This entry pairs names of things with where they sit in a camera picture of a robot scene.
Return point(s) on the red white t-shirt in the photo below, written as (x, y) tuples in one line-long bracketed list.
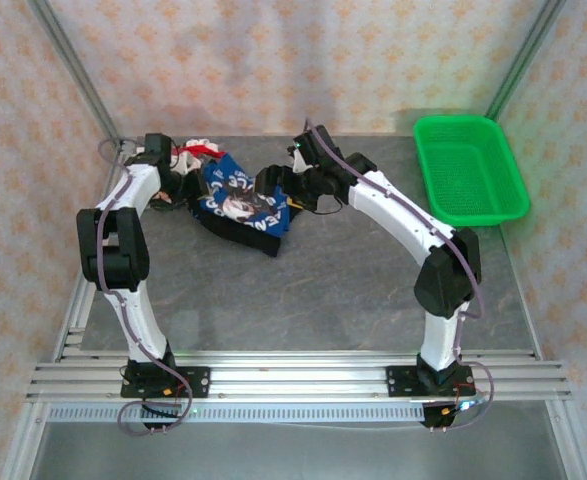
[(193, 148)]

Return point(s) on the blue printed t-shirt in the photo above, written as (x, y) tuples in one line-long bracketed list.
[(228, 190)]

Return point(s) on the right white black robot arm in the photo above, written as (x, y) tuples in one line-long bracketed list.
[(393, 212)]

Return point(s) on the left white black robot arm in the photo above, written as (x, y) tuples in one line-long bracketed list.
[(138, 325)]

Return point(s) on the green plastic basket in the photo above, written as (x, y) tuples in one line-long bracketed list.
[(470, 170)]

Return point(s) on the aluminium cross rails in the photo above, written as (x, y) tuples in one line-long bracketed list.
[(298, 380)]

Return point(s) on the grey metal lower panel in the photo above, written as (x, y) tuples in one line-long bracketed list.
[(293, 455)]

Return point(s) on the small green-lit circuit board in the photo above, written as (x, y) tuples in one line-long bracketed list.
[(468, 404)]

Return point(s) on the aluminium frame post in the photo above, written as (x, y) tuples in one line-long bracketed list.
[(75, 65), (529, 50)]

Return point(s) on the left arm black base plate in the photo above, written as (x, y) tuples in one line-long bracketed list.
[(198, 382)]

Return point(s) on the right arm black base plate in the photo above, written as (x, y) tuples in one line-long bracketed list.
[(398, 382)]

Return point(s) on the aluminium frame leg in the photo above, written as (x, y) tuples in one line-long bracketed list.
[(570, 445), (23, 445)]

